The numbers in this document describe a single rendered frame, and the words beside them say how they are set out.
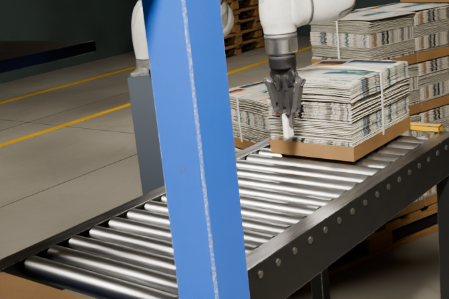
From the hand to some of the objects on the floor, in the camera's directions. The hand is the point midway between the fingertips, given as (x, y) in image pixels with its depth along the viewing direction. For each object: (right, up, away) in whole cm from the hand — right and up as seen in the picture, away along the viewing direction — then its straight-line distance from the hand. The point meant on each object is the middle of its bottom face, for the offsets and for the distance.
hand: (287, 125), depth 210 cm
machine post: (-10, -115, -71) cm, 136 cm away
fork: (+95, -42, +165) cm, 195 cm away
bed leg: (+59, -80, +42) cm, 108 cm away
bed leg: (+20, -76, +73) cm, 107 cm away
